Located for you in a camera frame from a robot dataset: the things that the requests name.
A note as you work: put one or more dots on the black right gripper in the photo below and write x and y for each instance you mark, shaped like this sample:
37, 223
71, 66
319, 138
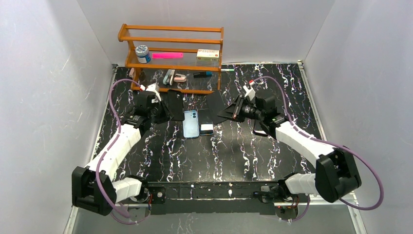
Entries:
239, 109

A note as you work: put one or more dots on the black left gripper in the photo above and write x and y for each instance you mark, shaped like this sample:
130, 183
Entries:
164, 107

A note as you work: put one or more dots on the light blue phone case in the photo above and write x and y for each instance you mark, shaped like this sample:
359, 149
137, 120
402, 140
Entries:
191, 124

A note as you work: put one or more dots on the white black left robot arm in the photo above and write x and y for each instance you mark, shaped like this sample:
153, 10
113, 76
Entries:
94, 187

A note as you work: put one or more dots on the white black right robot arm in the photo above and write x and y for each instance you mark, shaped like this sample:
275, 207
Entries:
336, 173

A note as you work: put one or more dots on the grey blue stapler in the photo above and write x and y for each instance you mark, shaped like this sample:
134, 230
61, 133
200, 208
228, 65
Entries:
169, 77

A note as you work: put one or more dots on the pink stapler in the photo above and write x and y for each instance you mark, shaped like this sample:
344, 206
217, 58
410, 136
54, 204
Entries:
180, 78

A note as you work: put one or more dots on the blue black marker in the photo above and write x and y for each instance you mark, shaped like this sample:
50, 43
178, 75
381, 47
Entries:
202, 74

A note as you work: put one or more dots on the orange wooden shelf rack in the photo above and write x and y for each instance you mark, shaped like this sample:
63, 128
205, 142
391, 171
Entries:
186, 58

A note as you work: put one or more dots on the pink ruler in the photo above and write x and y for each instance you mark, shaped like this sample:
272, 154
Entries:
168, 55

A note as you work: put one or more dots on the white red box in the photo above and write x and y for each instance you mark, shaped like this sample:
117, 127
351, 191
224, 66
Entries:
208, 55

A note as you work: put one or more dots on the blue white jar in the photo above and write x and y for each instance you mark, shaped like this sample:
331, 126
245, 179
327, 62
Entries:
143, 54

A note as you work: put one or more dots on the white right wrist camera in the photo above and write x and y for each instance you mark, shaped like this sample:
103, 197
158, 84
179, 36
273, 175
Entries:
249, 92

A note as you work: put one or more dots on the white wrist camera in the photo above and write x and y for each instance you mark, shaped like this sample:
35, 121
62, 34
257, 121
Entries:
154, 88
249, 92

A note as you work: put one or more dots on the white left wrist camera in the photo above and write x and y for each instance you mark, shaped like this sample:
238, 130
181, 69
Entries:
154, 88

